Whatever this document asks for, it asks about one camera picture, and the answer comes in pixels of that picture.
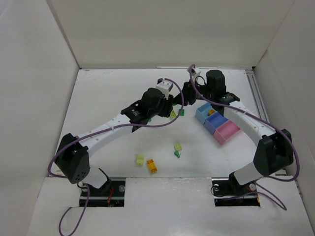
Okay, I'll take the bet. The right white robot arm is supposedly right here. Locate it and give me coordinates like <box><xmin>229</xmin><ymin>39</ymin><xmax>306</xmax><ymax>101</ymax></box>
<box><xmin>174</xmin><ymin>66</ymin><xmax>293</xmax><ymax>198</ymax></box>

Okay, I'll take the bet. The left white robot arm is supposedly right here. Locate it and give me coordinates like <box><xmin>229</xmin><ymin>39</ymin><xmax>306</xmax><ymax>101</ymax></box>
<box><xmin>54</xmin><ymin>87</ymin><xmax>173</xmax><ymax>184</ymax></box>

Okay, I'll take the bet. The lime lego brick upside down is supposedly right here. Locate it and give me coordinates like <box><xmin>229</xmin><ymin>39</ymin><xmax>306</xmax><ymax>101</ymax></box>
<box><xmin>170</xmin><ymin>110</ymin><xmax>177</xmax><ymax>119</ymax></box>

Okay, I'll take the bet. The blue container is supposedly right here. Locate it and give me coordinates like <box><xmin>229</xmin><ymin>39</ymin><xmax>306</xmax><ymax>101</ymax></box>
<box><xmin>195</xmin><ymin>103</ymin><xmax>214</xmax><ymax>124</ymax></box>

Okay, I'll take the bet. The green lego brick studs up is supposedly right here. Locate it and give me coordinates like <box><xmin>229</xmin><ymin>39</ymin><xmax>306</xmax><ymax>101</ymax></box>
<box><xmin>178</xmin><ymin>109</ymin><xmax>185</xmax><ymax>116</ymax></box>

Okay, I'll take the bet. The pink container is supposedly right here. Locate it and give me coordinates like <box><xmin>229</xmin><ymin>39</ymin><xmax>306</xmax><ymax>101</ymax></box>
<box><xmin>213</xmin><ymin>120</ymin><xmax>241</xmax><ymax>145</ymax></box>

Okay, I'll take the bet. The lime lego brick centre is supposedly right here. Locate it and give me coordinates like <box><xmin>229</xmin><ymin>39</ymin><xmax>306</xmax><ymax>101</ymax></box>
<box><xmin>174</xmin><ymin>143</ymin><xmax>183</xmax><ymax>151</ymax></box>

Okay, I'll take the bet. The small green lego piece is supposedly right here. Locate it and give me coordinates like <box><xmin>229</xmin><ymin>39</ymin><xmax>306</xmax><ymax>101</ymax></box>
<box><xmin>174</xmin><ymin>151</ymin><xmax>181</xmax><ymax>158</ymax></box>

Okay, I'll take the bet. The pale yellow lego brick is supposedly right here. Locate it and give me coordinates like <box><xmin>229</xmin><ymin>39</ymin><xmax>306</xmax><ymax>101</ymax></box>
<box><xmin>136</xmin><ymin>154</ymin><xmax>145</xmax><ymax>166</ymax></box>

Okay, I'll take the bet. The orange long lego brick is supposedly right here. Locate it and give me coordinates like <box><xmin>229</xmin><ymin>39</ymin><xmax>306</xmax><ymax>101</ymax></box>
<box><xmin>147</xmin><ymin>159</ymin><xmax>158</xmax><ymax>174</ymax></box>

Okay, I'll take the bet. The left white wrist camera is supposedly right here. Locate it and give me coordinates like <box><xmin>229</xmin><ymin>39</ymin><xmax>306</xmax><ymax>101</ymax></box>
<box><xmin>156</xmin><ymin>78</ymin><xmax>173</xmax><ymax>99</ymax></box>

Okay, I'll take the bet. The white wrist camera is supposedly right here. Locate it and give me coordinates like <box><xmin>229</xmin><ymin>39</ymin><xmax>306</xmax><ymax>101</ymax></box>
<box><xmin>156</xmin><ymin>78</ymin><xmax>173</xmax><ymax>99</ymax></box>
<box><xmin>187</xmin><ymin>64</ymin><xmax>201</xmax><ymax>81</ymax></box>

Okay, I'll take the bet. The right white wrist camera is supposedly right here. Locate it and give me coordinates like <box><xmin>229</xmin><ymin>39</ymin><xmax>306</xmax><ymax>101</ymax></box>
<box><xmin>187</xmin><ymin>64</ymin><xmax>201</xmax><ymax>81</ymax></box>

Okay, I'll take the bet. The aluminium rail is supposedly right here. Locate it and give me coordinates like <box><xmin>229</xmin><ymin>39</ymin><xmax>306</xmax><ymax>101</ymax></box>
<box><xmin>245</xmin><ymin>69</ymin><xmax>269</xmax><ymax>122</ymax></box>

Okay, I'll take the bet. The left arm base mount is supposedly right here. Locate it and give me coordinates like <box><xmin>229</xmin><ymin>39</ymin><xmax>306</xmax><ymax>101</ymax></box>
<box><xmin>87</xmin><ymin>178</ymin><xmax>126</xmax><ymax>207</ymax></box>

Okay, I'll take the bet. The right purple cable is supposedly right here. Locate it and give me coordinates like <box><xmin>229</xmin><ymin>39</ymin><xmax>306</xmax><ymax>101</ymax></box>
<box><xmin>188</xmin><ymin>64</ymin><xmax>301</xmax><ymax>211</ymax></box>

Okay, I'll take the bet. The purple cable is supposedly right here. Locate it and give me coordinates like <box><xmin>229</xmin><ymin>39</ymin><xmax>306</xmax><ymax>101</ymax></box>
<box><xmin>188</xmin><ymin>64</ymin><xmax>301</xmax><ymax>211</ymax></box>
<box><xmin>47</xmin><ymin>77</ymin><xmax>186</xmax><ymax>236</ymax></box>

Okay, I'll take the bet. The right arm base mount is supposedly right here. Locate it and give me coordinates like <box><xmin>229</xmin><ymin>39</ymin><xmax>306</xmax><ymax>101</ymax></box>
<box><xmin>211</xmin><ymin>177</ymin><xmax>260</xmax><ymax>207</ymax></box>

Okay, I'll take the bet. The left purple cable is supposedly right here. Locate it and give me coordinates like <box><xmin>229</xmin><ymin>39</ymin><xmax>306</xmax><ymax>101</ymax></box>
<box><xmin>47</xmin><ymin>77</ymin><xmax>186</xmax><ymax>236</ymax></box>

